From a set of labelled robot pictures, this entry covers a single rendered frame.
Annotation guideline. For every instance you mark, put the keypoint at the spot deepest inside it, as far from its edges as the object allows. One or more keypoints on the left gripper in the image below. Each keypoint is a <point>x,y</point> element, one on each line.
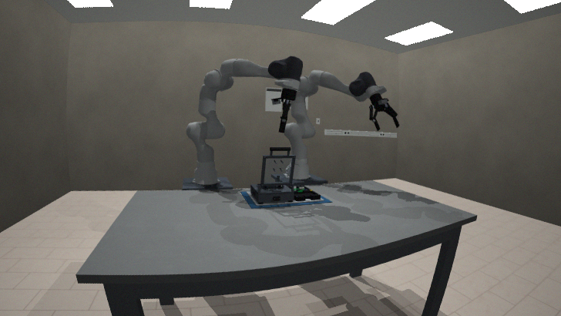
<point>385,107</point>

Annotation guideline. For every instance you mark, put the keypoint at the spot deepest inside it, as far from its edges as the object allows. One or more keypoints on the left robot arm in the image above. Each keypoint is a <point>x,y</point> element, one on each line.
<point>361,89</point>

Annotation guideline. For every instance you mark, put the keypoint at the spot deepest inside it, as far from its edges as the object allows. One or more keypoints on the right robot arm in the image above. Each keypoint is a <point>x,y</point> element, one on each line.
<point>288,69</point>

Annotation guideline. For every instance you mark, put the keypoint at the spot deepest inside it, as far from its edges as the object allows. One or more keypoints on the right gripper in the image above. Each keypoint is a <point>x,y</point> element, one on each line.
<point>288,95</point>

